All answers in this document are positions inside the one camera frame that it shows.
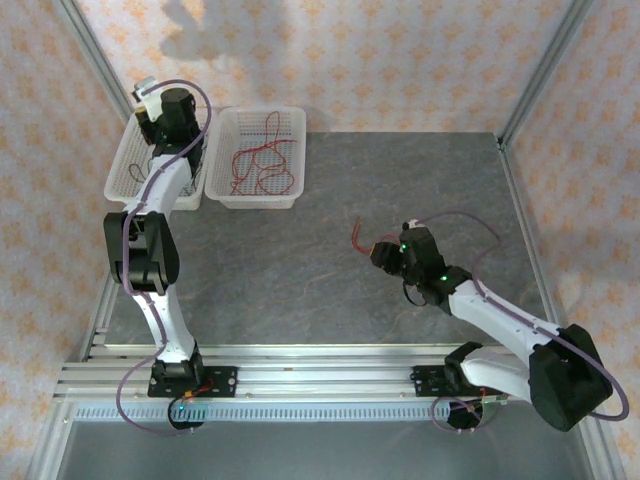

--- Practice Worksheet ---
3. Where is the grey metal panel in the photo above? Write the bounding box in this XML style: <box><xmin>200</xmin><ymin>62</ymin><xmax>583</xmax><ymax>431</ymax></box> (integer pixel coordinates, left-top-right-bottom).
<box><xmin>29</xmin><ymin>419</ymin><xmax>626</xmax><ymax>480</ymax></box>

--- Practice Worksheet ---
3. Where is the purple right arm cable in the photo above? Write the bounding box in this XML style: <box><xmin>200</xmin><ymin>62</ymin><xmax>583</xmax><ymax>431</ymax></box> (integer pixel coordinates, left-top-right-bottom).
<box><xmin>414</xmin><ymin>209</ymin><xmax>630</xmax><ymax>435</ymax></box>

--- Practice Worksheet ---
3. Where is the grey slotted cable duct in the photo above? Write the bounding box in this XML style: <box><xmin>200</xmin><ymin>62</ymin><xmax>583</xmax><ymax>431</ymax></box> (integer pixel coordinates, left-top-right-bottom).
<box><xmin>73</xmin><ymin>403</ymin><xmax>584</xmax><ymax>422</ymax></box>

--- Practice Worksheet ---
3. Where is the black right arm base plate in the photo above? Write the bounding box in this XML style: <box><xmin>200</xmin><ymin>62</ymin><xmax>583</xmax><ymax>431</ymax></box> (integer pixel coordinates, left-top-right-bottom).
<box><xmin>412</xmin><ymin>364</ymin><xmax>502</xmax><ymax>399</ymax></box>

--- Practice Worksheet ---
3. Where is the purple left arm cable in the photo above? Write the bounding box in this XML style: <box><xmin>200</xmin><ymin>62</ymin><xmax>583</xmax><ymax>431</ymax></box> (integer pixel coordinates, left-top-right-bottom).
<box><xmin>115</xmin><ymin>78</ymin><xmax>214</xmax><ymax>436</ymax></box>

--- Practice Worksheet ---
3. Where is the white plastic mesh basket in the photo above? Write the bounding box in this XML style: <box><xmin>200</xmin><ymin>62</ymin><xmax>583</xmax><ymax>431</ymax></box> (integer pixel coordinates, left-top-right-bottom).
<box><xmin>204</xmin><ymin>105</ymin><xmax>307</xmax><ymax>211</ymax></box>
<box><xmin>103</xmin><ymin>106</ymin><xmax>212</xmax><ymax>212</ymax></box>

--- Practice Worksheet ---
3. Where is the aluminium mounting beam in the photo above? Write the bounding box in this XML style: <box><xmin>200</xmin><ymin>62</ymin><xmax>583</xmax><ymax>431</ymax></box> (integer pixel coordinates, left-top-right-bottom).
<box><xmin>53</xmin><ymin>344</ymin><xmax>600</xmax><ymax>402</ymax></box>

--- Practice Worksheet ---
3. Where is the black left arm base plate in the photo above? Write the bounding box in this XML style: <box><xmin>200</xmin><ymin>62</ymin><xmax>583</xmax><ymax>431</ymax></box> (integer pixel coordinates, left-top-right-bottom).
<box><xmin>147</xmin><ymin>366</ymin><xmax>238</xmax><ymax>399</ymax></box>

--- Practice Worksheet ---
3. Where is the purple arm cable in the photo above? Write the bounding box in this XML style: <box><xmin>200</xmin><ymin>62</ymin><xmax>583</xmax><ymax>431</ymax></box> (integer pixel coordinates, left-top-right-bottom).
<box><xmin>115</xmin><ymin>78</ymin><xmax>214</xmax><ymax>436</ymax></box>
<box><xmin>414</xmin><ymin>209</ymin><xmax>630</xmax><ymax>435</ymax></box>

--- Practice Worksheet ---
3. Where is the aluminium frame post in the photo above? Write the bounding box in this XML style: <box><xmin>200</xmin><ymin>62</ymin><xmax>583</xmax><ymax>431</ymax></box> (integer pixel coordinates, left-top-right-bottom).
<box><xmin>499</xmin><ymin>0</ymin><xmax>596</xmax><ymax>149</ymax></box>
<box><xmin>52</xmin><ymin>0</ymin><xmax>137</xmax><ymax>132</ymax></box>

